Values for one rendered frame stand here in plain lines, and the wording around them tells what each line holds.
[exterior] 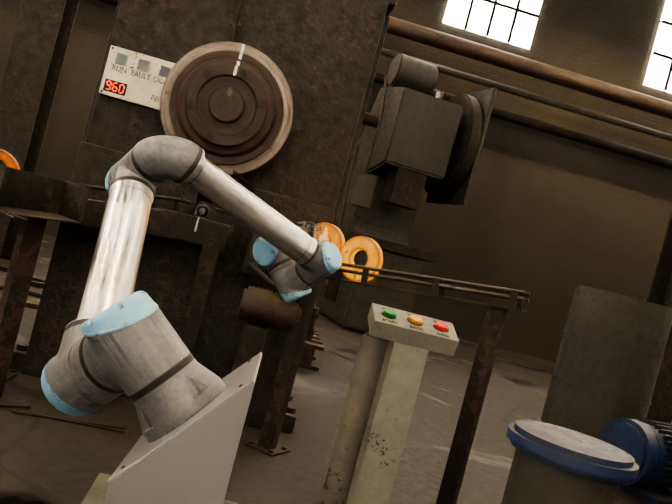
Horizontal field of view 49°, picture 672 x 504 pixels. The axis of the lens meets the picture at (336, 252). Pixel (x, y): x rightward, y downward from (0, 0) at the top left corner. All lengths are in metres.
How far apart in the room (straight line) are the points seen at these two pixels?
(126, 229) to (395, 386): 0.81
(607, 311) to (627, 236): 5.41
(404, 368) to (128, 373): 0.81
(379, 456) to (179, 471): 0.77
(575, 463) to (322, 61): 1.76
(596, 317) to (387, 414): 2.72
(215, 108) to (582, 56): 7.64
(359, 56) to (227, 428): 1.84
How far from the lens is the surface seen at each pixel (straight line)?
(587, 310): 4.66
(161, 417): 1.52
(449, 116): 7.09
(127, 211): 1.93
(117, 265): 1.82
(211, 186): 2.01
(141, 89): 2.89
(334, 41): 2.94
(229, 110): 2.63
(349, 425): 2.21
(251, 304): 2.55
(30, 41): 5.55
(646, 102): 9.32
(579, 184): 9.69
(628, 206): 9.97
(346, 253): 2.51
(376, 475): 2.10
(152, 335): 1.52
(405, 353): 2.03
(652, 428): 3.63
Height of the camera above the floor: 0.76
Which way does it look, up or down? 1 degrees down
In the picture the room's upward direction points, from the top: 15 degrees clockwise
